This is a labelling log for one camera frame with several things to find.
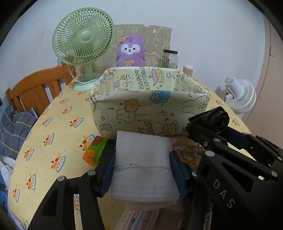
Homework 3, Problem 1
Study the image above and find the cartoon bear tissue pack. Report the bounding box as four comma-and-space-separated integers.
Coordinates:
174, 144, 205, 171

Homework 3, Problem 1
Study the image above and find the white towel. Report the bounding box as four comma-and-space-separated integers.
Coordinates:
110, 131, 179, 203

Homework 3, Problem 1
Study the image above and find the black bag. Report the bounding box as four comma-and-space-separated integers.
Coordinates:
186, 106, 230, 143

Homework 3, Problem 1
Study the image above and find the green tissue pack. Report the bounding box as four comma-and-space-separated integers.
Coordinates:
80, 134, 108, 167

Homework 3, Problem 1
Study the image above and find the pink wet wipes pack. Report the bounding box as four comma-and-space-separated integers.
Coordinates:
169, 137, 177, 146

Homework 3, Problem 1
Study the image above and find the clear plastic bag pack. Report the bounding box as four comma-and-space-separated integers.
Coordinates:
115, 201, 182, 229

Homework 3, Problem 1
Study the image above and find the yellow cake print tablecloth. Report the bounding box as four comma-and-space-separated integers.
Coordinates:
7, 74, 253, 230

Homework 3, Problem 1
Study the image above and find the beige door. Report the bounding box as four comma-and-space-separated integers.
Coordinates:
242, 17, 282, 147

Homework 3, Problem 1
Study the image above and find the white cloth on bed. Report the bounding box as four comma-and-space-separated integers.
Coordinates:
1, 156, 15, 175

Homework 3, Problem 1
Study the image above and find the white standing fan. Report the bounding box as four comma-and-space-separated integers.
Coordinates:
224, 75, 256, 114

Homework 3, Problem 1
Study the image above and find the blue plaid pillow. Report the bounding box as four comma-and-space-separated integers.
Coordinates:
0, 105, 37, 160

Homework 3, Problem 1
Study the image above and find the patterned fabric storage box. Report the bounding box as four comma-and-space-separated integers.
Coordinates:
89, 67, 210, 138

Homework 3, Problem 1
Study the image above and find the cotton swab container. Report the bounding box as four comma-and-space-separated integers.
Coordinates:
183, 65, 194, 78

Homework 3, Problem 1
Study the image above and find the wooden bed headboard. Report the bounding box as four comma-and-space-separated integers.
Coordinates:
6, 64, 76, 115

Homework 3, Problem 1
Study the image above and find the glass jar red lid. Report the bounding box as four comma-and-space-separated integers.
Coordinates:
158, 49, 178, 69

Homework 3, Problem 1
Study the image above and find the purple plush bunny toy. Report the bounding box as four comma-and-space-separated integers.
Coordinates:
117, 35, 145, 67

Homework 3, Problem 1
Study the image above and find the green cartoon patterned board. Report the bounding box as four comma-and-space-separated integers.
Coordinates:
92, 24, 172, 73

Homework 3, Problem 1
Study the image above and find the green desk fan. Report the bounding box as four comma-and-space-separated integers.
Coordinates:
52, 7, 114, 91

